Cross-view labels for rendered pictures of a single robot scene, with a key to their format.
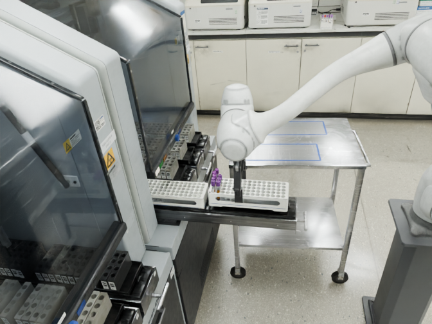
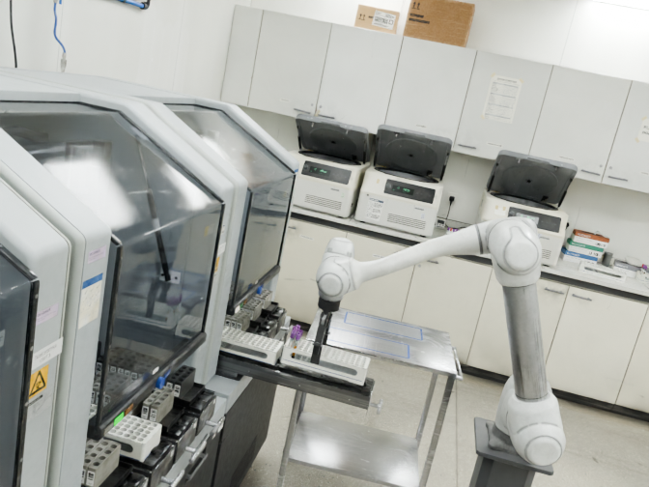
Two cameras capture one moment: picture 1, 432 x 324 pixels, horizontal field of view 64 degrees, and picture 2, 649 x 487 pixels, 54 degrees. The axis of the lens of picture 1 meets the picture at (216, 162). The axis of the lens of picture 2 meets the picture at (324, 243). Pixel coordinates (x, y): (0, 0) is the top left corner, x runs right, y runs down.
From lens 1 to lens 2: 104 cm
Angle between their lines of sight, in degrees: 21
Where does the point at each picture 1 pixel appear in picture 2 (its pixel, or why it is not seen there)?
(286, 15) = (404, 215)
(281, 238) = (344, 464)
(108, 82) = (236, 200)
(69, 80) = (217, 185)
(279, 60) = not seen: hidden behind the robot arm
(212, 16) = (311, 192)
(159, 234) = (216, 382)
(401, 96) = not seen: hidden behind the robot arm
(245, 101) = (348, 253)
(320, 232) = (394, 469)
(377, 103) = (502, 359)
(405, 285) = not seen: outside the picture
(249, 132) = (348, 272)
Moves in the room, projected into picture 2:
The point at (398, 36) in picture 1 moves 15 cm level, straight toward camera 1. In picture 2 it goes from (485, 229) to (474, 235)
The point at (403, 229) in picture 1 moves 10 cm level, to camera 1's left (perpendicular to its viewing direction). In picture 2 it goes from (481, 442) to (454, 437)
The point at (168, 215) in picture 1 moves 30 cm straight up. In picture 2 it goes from (231, 364) to (245, 284)
